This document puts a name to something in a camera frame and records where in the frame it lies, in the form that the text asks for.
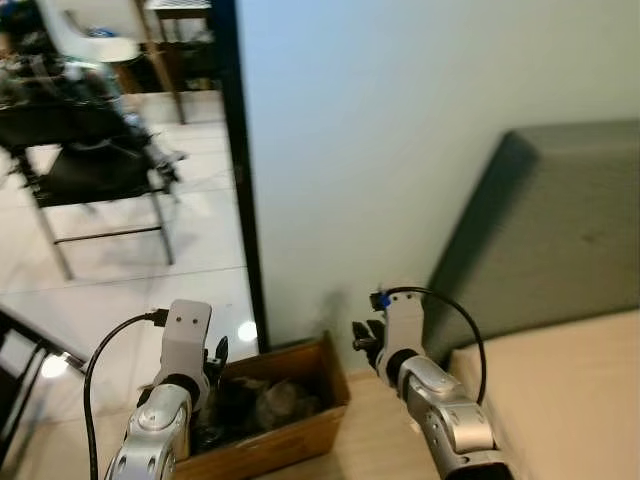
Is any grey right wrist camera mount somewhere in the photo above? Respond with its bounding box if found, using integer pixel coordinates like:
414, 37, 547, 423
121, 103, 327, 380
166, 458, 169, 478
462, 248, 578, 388
378, 290, 426, 353

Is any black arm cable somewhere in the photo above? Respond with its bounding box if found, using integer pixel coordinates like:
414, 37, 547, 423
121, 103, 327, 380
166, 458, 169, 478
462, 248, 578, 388
83, 308, 171, 480
372, 286, 488, 406

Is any grey crumpled trash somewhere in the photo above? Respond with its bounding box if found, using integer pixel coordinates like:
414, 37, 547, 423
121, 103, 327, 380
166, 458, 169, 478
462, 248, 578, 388
195, 372, 323, 449

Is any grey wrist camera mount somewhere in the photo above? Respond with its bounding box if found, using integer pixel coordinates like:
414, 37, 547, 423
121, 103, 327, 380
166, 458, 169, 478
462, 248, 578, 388
378, 290, 426, 353
160, 298, 214, 381

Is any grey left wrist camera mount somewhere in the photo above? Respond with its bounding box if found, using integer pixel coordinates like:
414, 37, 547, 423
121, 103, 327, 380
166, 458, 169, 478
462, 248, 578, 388
160, 298, 214, 381

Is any grey green upholstered headboard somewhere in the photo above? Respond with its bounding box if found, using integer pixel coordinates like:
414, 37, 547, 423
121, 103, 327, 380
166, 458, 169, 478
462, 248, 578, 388
425, 122, 640, 366

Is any black door frame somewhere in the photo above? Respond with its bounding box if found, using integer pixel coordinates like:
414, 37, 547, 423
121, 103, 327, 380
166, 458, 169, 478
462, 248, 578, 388
208, 0, 271, 353

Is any white plastic chair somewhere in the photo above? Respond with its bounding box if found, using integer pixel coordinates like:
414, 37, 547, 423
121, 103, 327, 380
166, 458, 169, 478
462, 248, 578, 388
40, 0, 143, 66

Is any cream sheeted bed mattress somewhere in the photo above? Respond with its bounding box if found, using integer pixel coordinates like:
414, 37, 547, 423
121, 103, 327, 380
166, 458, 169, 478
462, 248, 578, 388
448, 308, 640, 480

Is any black metal frame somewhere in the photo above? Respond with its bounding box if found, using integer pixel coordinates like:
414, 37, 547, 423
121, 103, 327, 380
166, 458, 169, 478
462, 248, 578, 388
0, 305, 89, 466

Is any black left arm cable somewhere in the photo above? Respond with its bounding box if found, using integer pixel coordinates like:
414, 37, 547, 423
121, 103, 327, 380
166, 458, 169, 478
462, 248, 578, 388
83, 308, 171, 480

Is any dark tangled equipment pile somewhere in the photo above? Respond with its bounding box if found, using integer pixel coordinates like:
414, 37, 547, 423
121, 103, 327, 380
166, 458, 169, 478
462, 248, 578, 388
0, 50, 189, 166

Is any black folding chair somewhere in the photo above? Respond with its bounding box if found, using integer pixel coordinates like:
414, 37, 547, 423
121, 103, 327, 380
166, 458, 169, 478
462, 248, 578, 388
0, 95, 186, 281

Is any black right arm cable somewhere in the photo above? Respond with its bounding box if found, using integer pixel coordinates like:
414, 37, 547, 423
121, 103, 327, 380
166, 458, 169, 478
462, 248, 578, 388
372, 286, 488, 406

